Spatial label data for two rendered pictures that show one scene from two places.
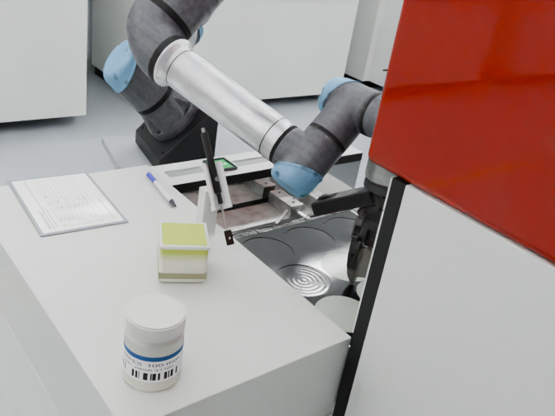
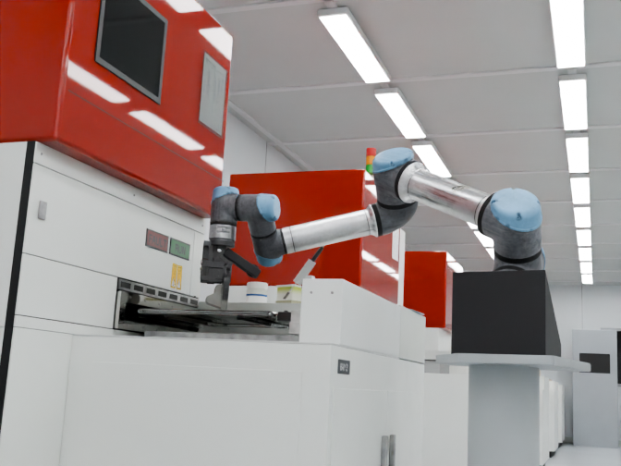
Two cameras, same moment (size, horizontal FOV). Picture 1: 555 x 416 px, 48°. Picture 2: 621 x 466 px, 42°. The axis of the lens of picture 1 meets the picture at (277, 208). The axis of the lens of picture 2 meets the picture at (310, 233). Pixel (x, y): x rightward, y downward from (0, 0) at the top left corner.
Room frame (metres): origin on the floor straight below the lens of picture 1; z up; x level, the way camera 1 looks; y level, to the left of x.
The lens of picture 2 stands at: (3.03, -1.01, 0.73)
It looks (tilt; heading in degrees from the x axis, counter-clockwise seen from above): 11 degrees up; 152
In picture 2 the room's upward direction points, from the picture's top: 3 degrees clockwise
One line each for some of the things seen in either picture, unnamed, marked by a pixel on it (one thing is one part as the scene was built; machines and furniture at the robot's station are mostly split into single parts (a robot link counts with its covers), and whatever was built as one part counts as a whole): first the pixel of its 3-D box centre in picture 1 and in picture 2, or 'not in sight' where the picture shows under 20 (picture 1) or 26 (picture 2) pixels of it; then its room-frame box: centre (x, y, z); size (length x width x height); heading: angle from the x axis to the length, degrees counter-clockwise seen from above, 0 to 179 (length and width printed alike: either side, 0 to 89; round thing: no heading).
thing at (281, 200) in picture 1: (285, 202); not in sight; (1.27, -0.02, 0.89); 0.08 x 0.03 x 0.03; 42
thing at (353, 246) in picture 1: (357, 244); not in sight; (0.95, -0.15, 0.99); 0.05 x 0.02 x 0.09; 161
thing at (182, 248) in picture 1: (182, 252); (292, 297); (0.82, 0.13, 1.00); 0.07 x 0.07 x 0.07; 16
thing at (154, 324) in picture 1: (154, 342); (256, 297); (0.59, 0.12, 1.01); 0.07 x 0.07 x 0.10
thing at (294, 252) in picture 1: (346, 267); (233, 319); (1.03, -0.15, 0.90); 0.34 x 0.34 x 0.01; 42
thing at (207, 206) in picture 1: (213, 201); (304, 282); (0.95, 0.11, 1.03); 0.06 x 0.04 x 0.13; 42
